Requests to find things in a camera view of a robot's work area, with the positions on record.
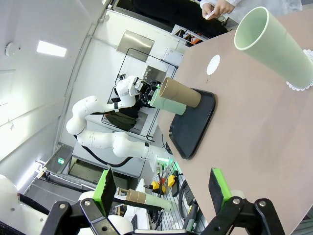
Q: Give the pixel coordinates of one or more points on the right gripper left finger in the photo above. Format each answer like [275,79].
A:
[107,193]

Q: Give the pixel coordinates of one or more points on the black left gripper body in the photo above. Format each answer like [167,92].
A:
[146,91]

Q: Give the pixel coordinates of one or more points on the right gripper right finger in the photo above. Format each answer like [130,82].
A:
[216,191]

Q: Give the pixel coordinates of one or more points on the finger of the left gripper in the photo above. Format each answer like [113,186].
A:
[157,86]
[148,100]

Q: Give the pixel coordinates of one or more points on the pale green tall cup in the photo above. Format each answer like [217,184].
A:
[171,106]
[159,202]
[281,49]

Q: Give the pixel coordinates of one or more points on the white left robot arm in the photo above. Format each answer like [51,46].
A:
[97,139]

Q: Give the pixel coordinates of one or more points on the person's right hand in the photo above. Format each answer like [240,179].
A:
[210,7]

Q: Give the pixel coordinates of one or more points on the person's left hand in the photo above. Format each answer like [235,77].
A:
[227,6]

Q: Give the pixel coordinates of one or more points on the small steel box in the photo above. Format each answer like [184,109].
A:
[150,72]

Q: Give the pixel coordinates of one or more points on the dark green jacket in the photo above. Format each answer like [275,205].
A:
[122,121]

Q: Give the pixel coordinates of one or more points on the white cardboard box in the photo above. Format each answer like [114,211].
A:
[172,56]

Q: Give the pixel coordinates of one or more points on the yellow emergency stop box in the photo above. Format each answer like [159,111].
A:
[172,180]
[157,186]

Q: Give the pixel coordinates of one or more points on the black plastic tray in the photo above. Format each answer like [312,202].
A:
[193,132]

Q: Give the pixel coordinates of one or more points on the green exit sign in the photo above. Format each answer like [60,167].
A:
[60,160]

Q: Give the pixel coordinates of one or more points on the white storage shelf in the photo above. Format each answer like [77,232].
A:
[178,30]

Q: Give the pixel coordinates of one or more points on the rectangular ceiling light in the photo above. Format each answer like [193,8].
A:
[51,50]

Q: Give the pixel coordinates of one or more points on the person in white jacket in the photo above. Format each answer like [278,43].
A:
[269,3]

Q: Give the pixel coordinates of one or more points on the round smoke detector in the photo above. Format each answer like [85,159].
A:
[9,49]

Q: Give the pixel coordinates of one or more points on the steel wall panel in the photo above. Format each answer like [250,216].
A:
[135,45]

